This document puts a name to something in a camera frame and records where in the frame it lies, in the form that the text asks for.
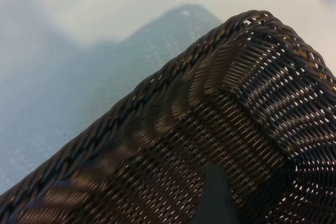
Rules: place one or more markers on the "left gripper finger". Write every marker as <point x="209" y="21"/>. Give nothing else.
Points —
<point x="216" y="197"/>

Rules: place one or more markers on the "dark brown woven basket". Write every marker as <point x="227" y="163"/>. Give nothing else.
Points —
<point x="157" y="142"/>

